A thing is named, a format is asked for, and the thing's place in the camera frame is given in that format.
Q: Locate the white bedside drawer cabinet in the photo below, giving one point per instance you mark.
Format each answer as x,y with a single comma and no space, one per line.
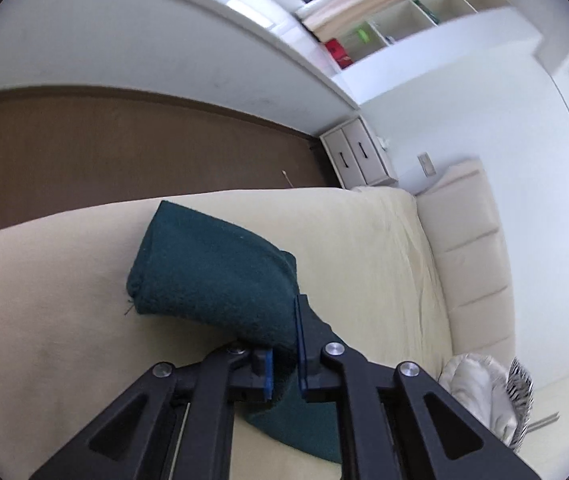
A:
357,156

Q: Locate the zebra print pillow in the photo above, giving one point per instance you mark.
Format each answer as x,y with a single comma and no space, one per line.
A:
520,390

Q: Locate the red box on shelf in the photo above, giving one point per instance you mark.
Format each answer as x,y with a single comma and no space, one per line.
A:
338,53

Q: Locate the dark green knit sweater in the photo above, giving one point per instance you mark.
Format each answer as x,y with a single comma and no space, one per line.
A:
204,269

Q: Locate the wall socket plate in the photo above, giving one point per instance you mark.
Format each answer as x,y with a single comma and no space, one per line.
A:
427,165

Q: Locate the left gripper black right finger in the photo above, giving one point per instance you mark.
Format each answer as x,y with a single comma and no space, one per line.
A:
312,335

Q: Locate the cream bed sheet mattress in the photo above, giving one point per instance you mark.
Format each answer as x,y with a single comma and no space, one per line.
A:
70,344

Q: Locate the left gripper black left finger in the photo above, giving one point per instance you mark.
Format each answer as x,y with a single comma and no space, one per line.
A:
263,371

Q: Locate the green item on shelf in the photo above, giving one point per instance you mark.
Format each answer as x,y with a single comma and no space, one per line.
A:
363,36

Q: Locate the white folded duvet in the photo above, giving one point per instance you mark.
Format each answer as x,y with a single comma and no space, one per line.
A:
480,384

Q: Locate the cream padded headboard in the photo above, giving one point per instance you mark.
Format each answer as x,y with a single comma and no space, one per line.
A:
460,218

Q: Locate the white wall shelf unit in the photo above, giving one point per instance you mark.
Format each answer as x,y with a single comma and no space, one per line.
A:
407,18

